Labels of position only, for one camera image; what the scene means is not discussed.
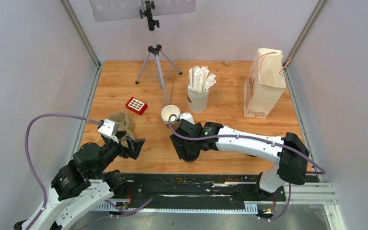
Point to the white straw holder cup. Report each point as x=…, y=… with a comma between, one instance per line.
x=196, y=102

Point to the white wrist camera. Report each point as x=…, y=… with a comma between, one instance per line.
x=186, y=116
x=108, y=130

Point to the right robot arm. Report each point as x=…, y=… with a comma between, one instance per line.
x=288, y=154

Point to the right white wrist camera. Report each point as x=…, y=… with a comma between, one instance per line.
x=186, y=116

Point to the bundle of wrapped straws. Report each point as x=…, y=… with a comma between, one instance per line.
x=200, y=80

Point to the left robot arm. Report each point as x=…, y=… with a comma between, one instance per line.
x=81, y=185

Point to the brown pulp cup carrier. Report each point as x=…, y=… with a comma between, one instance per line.
x=125, y=126

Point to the black plastic cup lid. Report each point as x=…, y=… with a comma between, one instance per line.
x=190, y=158

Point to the stack of paper cups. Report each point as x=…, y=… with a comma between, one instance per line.
x=165, y=115

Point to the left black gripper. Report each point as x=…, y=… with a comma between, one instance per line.
x=133, y=150

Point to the grey camera tripod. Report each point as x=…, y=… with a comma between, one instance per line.
x=145, y=11

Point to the kraft paper takeout bag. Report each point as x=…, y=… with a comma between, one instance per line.
x=265, y=84

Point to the red keypad box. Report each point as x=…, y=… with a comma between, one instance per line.
x=137, y=106

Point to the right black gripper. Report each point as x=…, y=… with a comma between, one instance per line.
x=178, y=148

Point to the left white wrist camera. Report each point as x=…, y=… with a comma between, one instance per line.
x=108, y=130

